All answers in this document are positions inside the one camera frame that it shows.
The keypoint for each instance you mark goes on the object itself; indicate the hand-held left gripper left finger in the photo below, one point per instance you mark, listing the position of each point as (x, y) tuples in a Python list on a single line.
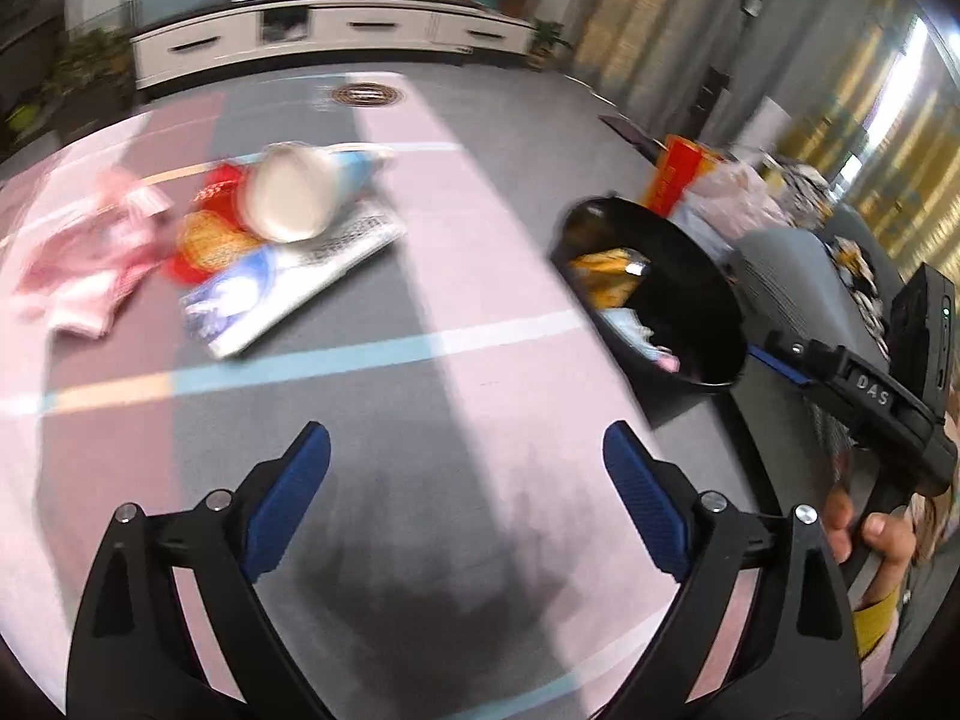
[(289, 499)]

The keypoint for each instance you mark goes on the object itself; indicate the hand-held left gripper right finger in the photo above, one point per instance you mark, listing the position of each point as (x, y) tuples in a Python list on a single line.
[(645, 499)]

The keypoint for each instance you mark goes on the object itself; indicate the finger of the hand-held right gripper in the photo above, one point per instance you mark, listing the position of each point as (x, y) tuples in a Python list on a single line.
[(802, 364)]

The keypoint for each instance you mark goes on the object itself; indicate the black bucket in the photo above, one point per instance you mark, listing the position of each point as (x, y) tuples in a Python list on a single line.
[(697, 300)]

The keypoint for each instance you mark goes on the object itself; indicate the yellow snack bag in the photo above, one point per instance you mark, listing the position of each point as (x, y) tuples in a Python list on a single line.
[(607, 270)]

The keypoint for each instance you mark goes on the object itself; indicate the blue and white packet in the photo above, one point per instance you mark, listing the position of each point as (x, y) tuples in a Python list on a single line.
[(300, 277)]

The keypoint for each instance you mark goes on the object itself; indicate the red snack bag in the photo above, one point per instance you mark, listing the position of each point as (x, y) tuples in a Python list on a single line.
[(206, 240)]

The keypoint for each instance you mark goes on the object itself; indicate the white and blue paper cup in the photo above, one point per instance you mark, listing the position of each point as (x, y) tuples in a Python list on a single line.
[(289, 195)]

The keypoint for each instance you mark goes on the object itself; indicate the pink wrapper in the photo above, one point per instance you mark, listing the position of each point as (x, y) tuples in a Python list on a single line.
[(82, 262)]

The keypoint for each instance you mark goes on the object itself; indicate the person's right forearm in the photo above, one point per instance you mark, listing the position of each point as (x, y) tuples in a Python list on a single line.
[(876, 622)]

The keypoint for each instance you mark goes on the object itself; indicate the person's right hand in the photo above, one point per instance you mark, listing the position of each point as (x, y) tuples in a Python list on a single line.
[(889, 544)]

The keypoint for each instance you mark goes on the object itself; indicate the grey sofa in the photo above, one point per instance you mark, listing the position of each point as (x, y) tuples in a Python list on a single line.
[(795, 285)]

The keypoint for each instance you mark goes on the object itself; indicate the clothes on sofa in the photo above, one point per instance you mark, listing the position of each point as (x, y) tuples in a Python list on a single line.
[(859, 285)]

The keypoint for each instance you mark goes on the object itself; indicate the striped bedsheet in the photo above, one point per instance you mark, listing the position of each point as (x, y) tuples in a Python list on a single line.
[(337, 390)]

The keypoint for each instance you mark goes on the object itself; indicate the pile of clothes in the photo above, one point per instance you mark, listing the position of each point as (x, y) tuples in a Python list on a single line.
[(795, 180)]

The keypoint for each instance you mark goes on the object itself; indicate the red shopping bag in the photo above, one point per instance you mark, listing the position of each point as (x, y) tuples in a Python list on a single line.
[(679, 172)]

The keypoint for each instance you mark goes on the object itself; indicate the white board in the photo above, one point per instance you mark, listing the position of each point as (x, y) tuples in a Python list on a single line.
[(765, 127)]

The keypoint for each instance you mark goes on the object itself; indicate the upright vacuum cleaner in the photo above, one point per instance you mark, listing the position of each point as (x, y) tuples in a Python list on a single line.
[(709, 101)]

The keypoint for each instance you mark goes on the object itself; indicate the brown floor mat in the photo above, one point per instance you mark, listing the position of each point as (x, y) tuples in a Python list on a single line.
[(630, 131)]

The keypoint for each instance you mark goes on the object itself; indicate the beige curtain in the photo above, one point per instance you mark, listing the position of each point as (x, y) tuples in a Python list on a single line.
[(675, 15)]

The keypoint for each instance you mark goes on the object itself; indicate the small potted plant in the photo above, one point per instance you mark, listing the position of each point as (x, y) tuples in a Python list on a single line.
[(549, 45)]

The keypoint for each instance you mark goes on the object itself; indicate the white television cabinet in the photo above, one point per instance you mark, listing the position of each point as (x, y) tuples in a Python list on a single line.
[(337, 34)]

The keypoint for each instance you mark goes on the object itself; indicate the potted plant on dark stand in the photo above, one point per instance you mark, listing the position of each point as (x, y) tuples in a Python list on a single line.
[(90, 64)]

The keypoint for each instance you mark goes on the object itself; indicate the grey flat panel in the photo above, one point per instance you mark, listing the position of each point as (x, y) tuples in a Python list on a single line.
[(187, 4)]

